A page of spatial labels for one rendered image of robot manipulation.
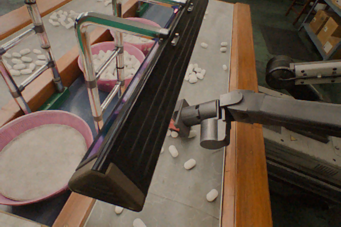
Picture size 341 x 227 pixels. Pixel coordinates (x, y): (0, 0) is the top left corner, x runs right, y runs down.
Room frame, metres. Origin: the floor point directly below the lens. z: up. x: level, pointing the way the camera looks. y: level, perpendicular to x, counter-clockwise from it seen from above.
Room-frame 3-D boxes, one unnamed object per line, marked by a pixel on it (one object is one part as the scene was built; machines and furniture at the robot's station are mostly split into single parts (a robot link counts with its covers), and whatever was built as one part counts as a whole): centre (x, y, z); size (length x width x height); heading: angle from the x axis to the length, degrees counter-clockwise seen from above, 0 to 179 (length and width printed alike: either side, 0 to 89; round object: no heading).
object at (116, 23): (0.39, 0.09, 0.90); 0.20 x 0.19 x 0.45; 174
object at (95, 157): (0.37, 0.01, 1.08); 0.62 x 0.08 x 0.07; 174
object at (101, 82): (0.67, 0.26, 0.72); 0.27 x 0.27 x 0.10
